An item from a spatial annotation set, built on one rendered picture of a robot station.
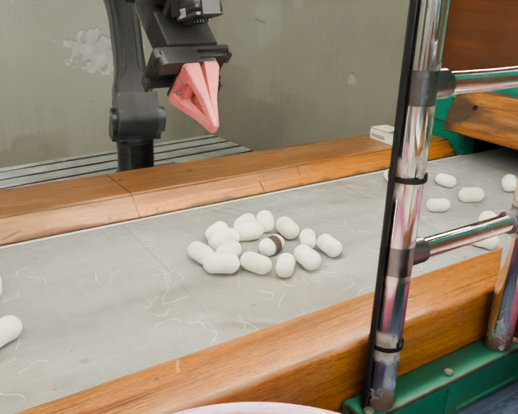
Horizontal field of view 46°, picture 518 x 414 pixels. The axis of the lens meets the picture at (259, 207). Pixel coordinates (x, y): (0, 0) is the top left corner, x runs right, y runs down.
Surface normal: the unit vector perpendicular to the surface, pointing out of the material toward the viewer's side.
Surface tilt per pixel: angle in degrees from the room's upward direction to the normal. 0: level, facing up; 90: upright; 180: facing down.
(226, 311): 0
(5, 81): 90
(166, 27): 41
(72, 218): 45
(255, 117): 90
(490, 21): 90
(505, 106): 67
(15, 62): 90
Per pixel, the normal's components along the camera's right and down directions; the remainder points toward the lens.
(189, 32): 0.39, -0.49
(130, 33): 0.35, -0.07
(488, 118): -0.74, -0.19
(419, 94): -0.19, 0.35
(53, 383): 0.04, -0.93
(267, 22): -0.80, 0.19
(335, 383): 0.55, 0.33
